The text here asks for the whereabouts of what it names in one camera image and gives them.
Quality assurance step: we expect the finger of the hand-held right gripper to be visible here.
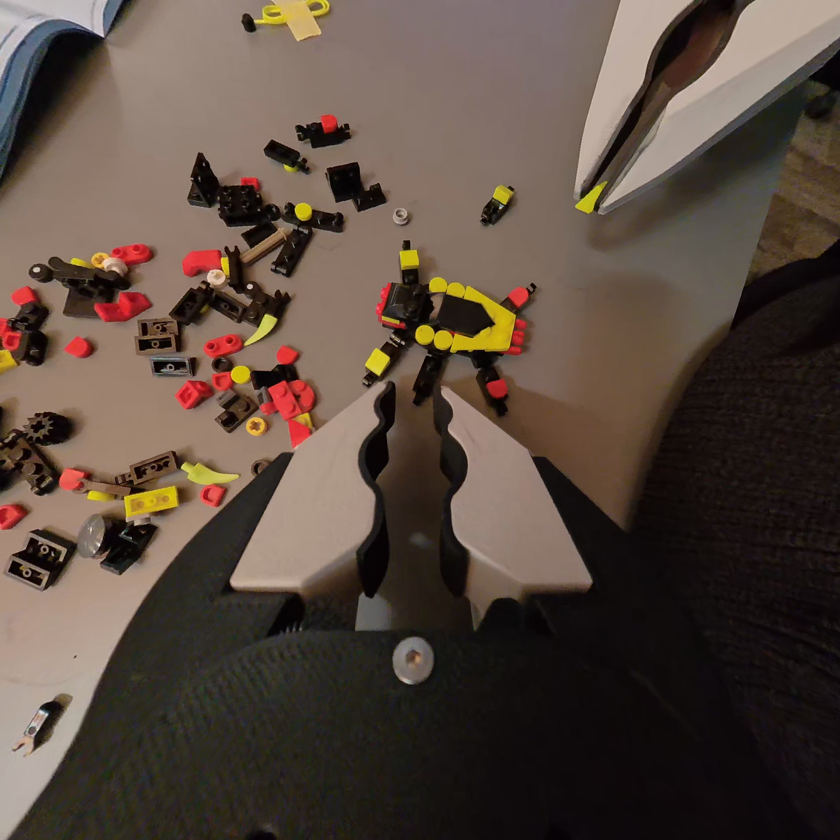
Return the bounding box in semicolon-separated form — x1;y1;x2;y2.
598;0;840;214
574;0;706;200

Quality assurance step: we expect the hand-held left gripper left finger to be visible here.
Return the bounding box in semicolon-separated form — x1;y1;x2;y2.
228;381;398;632

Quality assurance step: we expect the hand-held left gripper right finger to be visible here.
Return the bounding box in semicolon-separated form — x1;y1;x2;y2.
432;386;595;630

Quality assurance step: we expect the black yellow lego spider model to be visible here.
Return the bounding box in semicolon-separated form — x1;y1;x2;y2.
363;239;540;418

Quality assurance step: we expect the pile of lego pieces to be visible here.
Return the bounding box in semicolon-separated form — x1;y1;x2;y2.
0;115;388;592

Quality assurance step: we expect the black yellow lego leg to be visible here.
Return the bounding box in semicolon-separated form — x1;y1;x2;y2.
479;185;517;227

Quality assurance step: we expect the neon yellow part with tape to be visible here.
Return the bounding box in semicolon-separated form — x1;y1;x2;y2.
241;0;332;42

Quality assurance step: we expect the blue white instruction booklet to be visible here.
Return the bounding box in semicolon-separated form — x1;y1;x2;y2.
0;0;129;181

